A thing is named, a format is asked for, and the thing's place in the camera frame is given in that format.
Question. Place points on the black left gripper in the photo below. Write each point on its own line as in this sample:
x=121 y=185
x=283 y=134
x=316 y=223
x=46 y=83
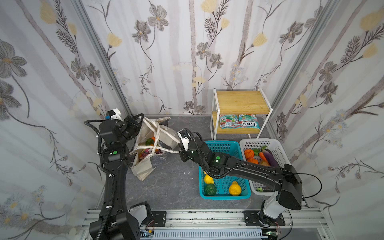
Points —
x=133 y=122

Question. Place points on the cream canvas tote bag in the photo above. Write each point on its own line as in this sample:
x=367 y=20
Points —
x=167 y=141

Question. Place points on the orange snack bag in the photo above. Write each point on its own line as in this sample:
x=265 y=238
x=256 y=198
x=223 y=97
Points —
x=144 y=153

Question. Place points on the green snack bag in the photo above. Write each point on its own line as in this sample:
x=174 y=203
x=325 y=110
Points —
x=149 y=142

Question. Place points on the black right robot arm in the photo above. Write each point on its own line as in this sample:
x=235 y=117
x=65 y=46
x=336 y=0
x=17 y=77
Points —
x=285 y=181

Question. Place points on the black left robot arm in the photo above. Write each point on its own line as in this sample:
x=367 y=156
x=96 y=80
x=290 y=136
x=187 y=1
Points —
x=115 y=222

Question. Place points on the red green candy bag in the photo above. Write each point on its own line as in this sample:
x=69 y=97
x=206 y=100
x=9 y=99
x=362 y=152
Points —
x=229 y=122

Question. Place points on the Fox's candy bag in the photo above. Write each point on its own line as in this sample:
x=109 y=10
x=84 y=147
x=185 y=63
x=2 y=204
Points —
x=249 y=121

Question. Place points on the teal plastic basket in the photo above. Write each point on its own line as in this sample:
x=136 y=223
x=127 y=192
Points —
x=223 y=185

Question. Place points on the green avocado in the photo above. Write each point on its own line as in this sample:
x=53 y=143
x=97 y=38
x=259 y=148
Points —
x=210 y=190

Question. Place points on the white wooden shelf rack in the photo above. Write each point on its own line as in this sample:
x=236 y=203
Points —
x=237 y=103

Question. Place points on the orange persimmon upper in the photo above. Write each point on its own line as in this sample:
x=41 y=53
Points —
x=249 y=154

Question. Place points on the orange persimmon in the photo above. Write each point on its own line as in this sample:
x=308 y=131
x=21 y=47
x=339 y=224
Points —
x=249 y=154
x=254 y=161

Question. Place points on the large yellow citrus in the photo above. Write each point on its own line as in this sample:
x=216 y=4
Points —
x=235 y=189

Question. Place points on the orange persimmon lower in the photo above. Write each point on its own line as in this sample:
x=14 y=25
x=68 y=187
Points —
x=254 y=161

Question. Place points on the white plastic basket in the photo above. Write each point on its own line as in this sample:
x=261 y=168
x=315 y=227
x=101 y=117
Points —
x=277 y=151

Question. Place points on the purple eggplant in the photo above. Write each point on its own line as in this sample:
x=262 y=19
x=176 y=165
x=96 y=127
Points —
x=270 y=158

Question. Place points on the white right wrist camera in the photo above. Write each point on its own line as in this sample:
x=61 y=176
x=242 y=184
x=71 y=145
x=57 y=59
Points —
x=184 y=138

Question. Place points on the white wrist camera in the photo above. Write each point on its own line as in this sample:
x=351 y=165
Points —
x=184 y=138
x=114 y=114

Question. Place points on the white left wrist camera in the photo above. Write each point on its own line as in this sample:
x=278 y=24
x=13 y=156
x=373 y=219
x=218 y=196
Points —
x=114 y=114

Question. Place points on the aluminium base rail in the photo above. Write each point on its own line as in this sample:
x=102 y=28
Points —
x=305 y=224

